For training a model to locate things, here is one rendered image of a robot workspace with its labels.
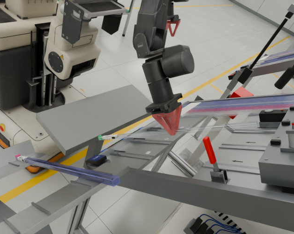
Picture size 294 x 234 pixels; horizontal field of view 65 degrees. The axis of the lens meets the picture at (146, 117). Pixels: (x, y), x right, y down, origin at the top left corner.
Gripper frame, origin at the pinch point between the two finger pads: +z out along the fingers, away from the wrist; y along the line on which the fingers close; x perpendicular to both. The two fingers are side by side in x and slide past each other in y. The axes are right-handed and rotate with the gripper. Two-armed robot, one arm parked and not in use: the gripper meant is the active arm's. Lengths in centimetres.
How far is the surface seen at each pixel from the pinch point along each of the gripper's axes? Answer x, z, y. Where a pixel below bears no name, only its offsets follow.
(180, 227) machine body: 12.0, 39.8, 5.3
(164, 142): 12.2, 8.7, 11.9
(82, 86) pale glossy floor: 142, -15, 100
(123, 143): 28.7, 6.7, 9.4
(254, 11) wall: 84, -57, 891
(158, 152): 10.4, 8.7, 4.2
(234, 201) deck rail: -16.8, 10.9, -13.4
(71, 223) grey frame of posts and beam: 57, 34, -8
